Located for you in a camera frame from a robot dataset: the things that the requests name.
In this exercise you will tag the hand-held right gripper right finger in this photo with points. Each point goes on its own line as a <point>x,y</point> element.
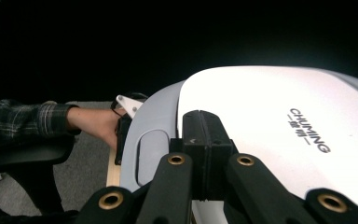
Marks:
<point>219,137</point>

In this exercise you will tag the grey and white rice cooker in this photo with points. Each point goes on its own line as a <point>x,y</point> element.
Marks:
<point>261,102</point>

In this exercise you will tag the black chair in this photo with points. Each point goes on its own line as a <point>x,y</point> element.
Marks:
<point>24,155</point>

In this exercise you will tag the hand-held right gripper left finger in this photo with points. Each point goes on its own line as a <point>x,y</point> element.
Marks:
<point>194,140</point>

